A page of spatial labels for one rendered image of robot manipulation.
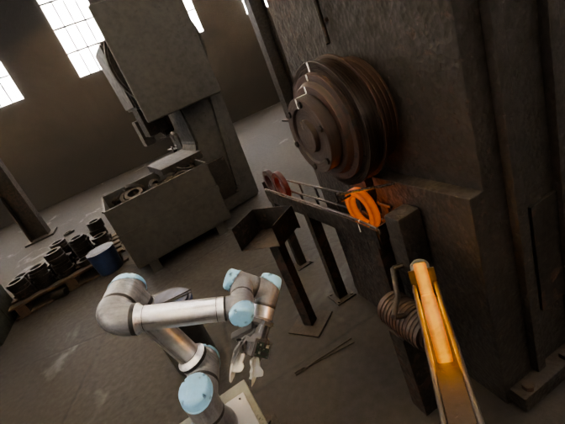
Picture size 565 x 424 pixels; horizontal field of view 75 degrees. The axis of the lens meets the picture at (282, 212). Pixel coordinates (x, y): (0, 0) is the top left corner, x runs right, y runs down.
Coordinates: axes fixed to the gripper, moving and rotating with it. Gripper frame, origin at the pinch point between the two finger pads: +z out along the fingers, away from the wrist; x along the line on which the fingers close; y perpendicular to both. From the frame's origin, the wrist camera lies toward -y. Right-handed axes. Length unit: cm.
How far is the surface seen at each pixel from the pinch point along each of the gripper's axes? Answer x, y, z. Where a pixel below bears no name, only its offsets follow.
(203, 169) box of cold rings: 40, -212, -151
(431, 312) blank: 2, 62, -28
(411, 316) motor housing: 33, 37, -33
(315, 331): 74, -48, -26
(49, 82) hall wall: -148, -926, -469
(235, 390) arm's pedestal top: 18.8, -28.4, 7.4
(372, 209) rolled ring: 24, 21, -69
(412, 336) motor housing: 33, 38, -26
